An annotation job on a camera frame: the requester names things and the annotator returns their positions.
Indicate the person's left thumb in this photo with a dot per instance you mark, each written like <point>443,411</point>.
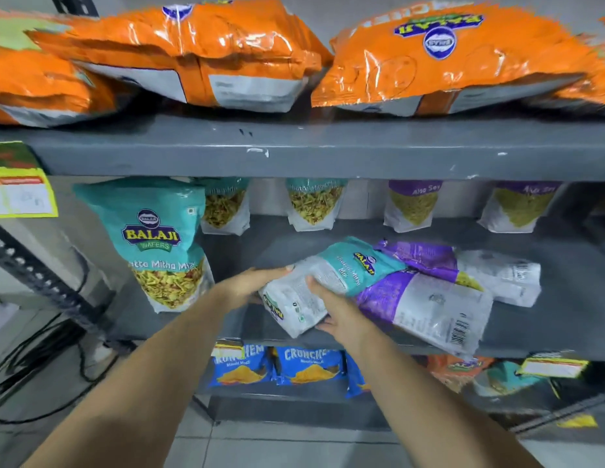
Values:
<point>273,272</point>

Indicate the grey metal shelf rack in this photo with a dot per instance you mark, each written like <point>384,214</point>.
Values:
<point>331,148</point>

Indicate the small orange snack packet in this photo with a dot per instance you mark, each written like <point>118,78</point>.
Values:
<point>453,370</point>

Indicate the blue snack packet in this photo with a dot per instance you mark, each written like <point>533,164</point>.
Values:
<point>356,377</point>
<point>240,365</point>
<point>310,365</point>

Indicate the large orange snack packet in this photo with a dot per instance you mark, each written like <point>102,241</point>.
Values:
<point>453,63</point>
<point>595,87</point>
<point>195,48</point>
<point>34,82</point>

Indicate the large teal snack packet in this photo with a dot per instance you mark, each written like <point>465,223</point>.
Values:
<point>151,238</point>

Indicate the person's right hand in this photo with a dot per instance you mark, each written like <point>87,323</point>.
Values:
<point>344,319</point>

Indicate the purple and white snack packet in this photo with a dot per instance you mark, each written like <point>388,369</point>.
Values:
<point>497,275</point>
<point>429,309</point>

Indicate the yellow and white shelf label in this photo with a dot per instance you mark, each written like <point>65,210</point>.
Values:
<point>553,366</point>

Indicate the small teal snack packet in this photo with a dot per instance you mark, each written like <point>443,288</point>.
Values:
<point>502,380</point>

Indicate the person's left forearm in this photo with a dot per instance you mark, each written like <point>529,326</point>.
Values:
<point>146,385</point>

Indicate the yellow and green shelf label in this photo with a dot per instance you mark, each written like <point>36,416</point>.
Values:
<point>20,190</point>

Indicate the person's left hand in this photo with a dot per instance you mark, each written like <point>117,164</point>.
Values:
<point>241,289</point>

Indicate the yellow paper tag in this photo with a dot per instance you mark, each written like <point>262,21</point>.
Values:
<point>578,422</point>

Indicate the teal and white snack packet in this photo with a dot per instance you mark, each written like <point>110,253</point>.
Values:
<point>331,275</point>

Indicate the person's right forearm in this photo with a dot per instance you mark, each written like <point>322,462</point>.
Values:
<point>429,409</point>

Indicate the person's right thumb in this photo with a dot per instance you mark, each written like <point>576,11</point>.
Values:
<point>318,287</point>

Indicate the perforated metal rack upright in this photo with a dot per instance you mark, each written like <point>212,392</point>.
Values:
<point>34,275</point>

